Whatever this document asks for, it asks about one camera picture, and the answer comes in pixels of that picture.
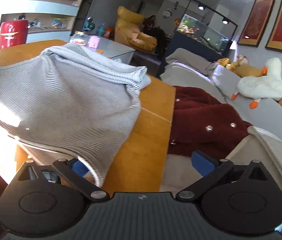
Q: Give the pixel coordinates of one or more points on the white goose plush toy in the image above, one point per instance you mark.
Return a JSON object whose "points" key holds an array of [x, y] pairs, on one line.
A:
{"points": [[269, 85]]}

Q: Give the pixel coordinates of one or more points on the yellow leather armchair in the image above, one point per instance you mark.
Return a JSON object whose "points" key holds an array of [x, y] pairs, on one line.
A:
{"points": [[128, 33]]}

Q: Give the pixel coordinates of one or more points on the fish tank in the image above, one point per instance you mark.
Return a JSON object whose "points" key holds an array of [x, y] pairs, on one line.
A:
{"points": [[211, 27]]}

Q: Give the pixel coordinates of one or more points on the beige blanket on sofa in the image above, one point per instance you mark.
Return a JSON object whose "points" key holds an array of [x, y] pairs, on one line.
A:
{"points": [[184, 58]]}

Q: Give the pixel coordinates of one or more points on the mustard cushion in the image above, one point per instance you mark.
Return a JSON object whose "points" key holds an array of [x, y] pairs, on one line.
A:
{"points": [[247, 70]]}

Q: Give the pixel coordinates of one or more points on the pink small box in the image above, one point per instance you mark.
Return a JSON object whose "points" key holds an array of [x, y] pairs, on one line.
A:
{"points": [[93, 42]]}

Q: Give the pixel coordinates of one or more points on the blue water bottle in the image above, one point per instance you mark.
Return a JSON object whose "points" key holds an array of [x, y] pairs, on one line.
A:
{"points": [[101, 30]]}

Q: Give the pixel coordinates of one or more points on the white TV cabinet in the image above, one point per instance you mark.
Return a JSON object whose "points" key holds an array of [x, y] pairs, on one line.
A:
{"points": [[39, 14]]}

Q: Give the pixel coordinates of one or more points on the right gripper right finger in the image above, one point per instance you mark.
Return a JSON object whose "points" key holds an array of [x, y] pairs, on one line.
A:
{"points": [[212, 172]]}

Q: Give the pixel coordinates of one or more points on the red round mini fridge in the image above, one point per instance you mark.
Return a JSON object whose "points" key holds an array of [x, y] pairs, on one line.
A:
{"points": [[13, 33]]}

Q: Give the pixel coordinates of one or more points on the orange small packet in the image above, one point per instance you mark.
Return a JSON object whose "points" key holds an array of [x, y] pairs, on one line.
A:
{"points": [[100, 51]]}

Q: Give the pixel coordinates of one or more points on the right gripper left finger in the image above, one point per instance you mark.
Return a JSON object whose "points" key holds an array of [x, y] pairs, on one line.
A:
{"points": [[63, 167]]}

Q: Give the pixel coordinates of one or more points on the clear plastic storage box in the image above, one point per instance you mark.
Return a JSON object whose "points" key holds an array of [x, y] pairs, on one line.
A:
{"points": [[60, 23]]}

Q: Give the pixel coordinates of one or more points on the glass jar red label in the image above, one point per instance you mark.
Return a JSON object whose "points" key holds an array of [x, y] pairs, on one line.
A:
{"points": [[79, 37]]}

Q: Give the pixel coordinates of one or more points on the white coffee table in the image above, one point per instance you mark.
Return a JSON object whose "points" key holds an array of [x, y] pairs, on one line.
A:
{"points": [[115, 50]]}

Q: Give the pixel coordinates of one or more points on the robot figurine toy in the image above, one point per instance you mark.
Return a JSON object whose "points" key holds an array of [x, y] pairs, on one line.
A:
{"points": [[88, 25]]}

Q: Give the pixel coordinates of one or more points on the small plush toys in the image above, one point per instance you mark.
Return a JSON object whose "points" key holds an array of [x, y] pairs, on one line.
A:
{"points": [[240, 60]]}

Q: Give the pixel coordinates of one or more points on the grey striped garment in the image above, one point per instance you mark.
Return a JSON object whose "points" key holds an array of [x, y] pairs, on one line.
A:
{"points": [[72, 100]]}

